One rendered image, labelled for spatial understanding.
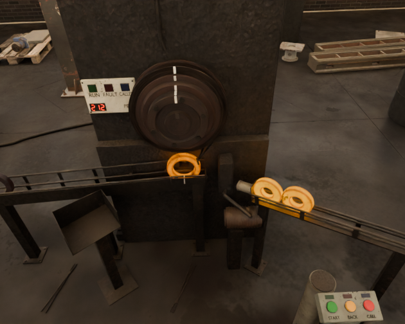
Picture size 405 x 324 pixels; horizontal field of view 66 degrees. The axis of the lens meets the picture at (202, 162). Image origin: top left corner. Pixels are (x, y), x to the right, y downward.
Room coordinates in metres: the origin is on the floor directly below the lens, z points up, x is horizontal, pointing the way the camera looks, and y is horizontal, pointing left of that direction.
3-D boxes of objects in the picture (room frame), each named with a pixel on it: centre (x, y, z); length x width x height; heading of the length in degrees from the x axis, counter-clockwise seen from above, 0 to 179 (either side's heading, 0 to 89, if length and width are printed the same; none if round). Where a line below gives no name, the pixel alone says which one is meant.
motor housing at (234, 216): (1.18, -0.23, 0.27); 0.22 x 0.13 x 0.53; 90
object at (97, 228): (1.04, 0.60, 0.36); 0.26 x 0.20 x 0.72; 125
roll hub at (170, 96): (1.22, 0.10, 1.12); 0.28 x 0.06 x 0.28; 90
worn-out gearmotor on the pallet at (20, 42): (5.20, 2.86, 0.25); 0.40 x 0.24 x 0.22; 0
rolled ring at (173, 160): (1.32, 0.11, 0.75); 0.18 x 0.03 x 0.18; 91
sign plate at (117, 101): (1.42, 0.45, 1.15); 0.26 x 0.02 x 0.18; 90
